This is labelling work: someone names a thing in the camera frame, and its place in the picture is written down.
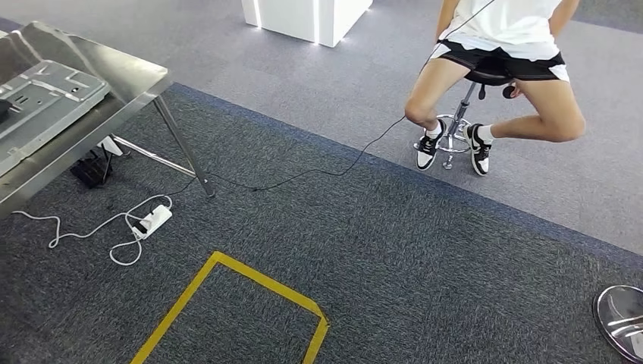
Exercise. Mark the stainless steel workbench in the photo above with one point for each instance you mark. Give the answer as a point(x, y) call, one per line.
point(125, 75)

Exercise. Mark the yellow floor tape square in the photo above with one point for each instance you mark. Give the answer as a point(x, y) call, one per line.
point(271, 289)

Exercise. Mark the white power strip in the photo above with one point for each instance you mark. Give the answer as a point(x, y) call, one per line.
point(155, 220)

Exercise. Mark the black chrome swivel stool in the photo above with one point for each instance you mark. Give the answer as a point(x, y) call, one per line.
point(490, 76)

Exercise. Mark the person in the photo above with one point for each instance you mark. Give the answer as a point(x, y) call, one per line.
point(502, 30)

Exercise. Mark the stamped grey metal panel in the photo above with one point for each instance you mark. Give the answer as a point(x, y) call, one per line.
point(45, 100)

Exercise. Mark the chrome stanchion with round base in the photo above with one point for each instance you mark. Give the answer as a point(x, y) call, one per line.
point(620, 316)

